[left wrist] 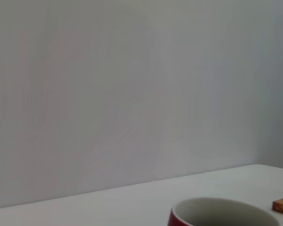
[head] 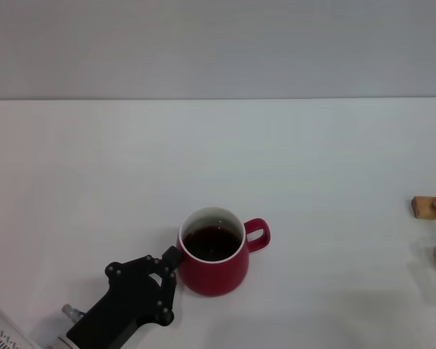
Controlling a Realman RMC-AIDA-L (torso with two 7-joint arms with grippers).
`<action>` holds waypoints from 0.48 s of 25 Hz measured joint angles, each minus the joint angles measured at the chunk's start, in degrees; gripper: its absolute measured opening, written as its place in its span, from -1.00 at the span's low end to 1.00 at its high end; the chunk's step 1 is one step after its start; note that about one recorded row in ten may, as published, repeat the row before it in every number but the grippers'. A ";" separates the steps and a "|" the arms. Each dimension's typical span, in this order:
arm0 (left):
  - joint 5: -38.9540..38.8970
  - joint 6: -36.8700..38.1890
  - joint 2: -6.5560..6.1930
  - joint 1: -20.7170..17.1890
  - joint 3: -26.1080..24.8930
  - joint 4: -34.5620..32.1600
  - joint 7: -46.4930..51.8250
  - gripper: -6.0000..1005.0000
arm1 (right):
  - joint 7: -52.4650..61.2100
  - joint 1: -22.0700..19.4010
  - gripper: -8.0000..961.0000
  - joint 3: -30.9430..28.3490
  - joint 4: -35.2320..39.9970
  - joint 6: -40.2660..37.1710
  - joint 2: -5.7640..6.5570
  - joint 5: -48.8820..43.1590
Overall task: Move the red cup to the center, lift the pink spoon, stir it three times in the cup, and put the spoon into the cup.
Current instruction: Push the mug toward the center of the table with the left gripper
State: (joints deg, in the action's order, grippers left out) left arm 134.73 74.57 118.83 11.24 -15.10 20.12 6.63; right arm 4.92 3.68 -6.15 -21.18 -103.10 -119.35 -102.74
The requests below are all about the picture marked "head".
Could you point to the dark coffee liquid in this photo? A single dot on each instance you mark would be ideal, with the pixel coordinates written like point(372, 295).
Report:
point(212, 241)

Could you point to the long wooden block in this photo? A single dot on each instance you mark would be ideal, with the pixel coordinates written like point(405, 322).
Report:
point(423, 209)

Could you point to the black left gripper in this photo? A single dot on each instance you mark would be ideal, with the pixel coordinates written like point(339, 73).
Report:
point(123, 305)

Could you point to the red ceramic cup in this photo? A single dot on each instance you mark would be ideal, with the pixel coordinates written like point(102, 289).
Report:
point(212, 278)

